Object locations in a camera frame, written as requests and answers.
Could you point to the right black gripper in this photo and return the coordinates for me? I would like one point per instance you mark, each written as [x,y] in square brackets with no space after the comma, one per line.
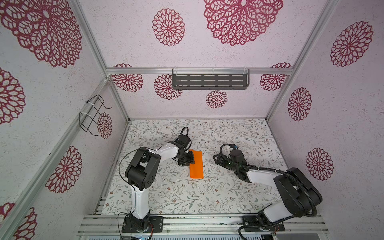
[220,158]

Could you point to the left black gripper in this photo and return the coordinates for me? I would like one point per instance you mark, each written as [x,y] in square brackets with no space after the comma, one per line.
[191,160]

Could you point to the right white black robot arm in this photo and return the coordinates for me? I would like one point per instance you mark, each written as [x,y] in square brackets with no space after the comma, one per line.
[299,197]

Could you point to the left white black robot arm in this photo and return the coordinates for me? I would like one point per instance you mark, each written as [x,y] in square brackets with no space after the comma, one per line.
[143,168]

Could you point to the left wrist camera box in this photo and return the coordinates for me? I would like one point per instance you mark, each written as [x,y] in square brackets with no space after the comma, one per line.
[183,140]

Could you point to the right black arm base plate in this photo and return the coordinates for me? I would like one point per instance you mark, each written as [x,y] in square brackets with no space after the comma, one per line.
[256,223]

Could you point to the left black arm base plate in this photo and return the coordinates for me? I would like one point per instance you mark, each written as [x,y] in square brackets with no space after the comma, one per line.
[147,225]

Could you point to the grey slotted wall shelf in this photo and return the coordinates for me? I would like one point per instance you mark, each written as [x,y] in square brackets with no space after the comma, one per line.
[181,81]

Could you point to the black wire wall basket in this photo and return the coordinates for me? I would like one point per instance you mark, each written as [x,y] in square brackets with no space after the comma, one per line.
[96,121]

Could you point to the aluminium front rail frame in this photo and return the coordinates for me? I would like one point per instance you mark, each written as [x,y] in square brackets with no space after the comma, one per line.
[110,225]

